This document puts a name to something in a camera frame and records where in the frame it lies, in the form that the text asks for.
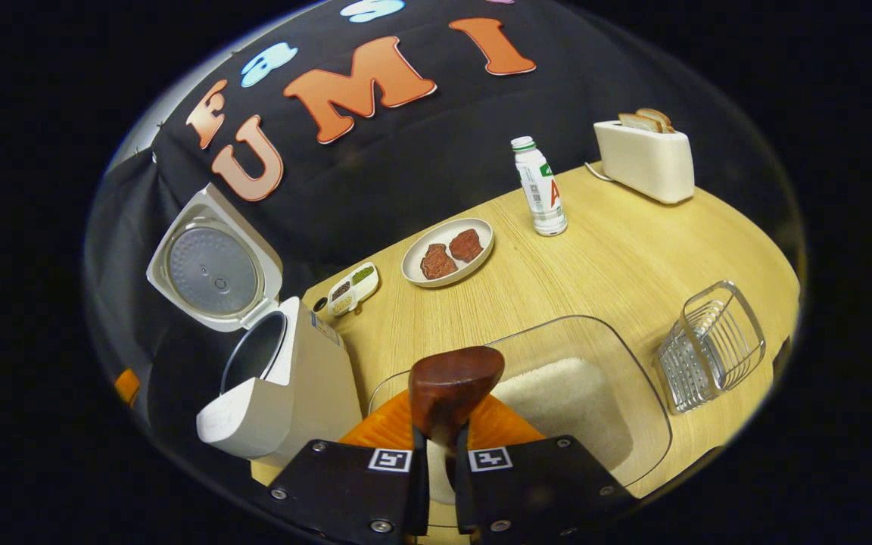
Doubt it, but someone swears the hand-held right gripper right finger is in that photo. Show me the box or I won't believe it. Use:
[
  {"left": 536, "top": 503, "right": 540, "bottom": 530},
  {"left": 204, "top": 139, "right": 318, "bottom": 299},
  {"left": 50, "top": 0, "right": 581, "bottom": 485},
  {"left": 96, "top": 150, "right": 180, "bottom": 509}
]
[{"left": 455, "top": 394, "right": 637, "bottom": 545}]

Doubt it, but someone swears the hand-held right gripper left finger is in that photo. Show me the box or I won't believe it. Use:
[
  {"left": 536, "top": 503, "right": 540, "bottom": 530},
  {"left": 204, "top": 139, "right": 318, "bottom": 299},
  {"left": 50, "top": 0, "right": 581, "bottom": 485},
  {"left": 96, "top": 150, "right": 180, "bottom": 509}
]
[{"left": 266, "top": 390, "right": 431, "bottom": 545}]

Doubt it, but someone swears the white rice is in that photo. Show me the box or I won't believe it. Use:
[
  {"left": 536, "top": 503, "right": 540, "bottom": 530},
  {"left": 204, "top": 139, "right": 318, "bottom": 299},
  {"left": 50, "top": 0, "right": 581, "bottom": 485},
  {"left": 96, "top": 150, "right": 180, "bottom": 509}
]
[{"left": 493, "top": 357, "right": 634, "bottom": 470}]

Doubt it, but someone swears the white rice cooker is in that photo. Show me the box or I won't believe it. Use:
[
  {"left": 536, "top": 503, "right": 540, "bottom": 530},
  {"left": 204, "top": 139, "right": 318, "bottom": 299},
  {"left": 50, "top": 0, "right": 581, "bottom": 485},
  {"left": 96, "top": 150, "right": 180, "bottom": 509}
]
[{"left": 146, "top": 182, "right": 363, "bottom": 466}]

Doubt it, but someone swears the brown wooden spoon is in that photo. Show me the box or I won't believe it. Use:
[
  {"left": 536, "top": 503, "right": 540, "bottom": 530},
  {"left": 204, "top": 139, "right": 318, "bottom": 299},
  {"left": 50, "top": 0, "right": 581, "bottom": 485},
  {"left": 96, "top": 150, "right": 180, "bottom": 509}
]
[{"left": 409, "top": 346, "right": 506, "bottom": 504}]

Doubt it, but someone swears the metal wire chopstick holder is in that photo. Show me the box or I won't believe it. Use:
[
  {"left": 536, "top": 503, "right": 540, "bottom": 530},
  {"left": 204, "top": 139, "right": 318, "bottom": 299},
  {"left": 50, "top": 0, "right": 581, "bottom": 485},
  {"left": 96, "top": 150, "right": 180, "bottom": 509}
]
[{"left": 654, "top": 280, "right": 767, "bottom": 415}]

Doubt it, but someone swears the clear glass dish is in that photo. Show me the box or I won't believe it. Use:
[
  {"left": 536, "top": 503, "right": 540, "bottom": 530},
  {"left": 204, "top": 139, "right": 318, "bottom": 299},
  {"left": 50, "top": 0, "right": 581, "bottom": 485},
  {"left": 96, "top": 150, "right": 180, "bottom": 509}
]
[{"left": 366, "top": 315, "right": 673, "bottom": 489}]

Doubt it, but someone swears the divided white sauce dish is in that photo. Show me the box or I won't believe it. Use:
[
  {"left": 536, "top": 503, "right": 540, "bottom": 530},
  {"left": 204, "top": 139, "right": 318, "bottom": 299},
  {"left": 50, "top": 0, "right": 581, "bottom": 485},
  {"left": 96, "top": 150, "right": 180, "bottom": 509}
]
[{"left": 327, "top": 262, "right": 380, "bottom": 317}]

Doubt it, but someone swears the round white plate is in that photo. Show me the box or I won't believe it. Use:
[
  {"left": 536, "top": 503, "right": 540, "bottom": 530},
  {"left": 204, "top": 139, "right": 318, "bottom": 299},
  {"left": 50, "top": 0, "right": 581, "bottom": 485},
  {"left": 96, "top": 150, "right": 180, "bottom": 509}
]
[{"left": 401, "top": 218, "right": 495, "bottom": 288}]

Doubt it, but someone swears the red meat piece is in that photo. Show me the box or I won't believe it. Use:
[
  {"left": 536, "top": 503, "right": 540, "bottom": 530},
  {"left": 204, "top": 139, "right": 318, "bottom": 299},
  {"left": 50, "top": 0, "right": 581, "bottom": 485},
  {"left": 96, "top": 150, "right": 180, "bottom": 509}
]
[
  {"left": 420, "top": 244, "right": 458, "bottom": 280},
  {"left": 449, "top": 229, "right": 484, "bottom": 263}
]

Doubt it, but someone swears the white drink bottle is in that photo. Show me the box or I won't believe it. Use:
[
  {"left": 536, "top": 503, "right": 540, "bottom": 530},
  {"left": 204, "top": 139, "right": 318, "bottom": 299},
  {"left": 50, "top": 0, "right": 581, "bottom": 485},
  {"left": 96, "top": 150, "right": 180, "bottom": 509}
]
[{"left": 511, "top": 136, "right": 568, "bottom": 237}]

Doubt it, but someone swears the white toaster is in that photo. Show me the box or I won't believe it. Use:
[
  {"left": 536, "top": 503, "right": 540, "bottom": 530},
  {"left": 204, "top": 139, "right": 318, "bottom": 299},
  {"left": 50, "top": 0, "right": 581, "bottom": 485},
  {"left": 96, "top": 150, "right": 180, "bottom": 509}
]
[{"left": 593, "top": 108, "right": 696, "bottom": 205}]

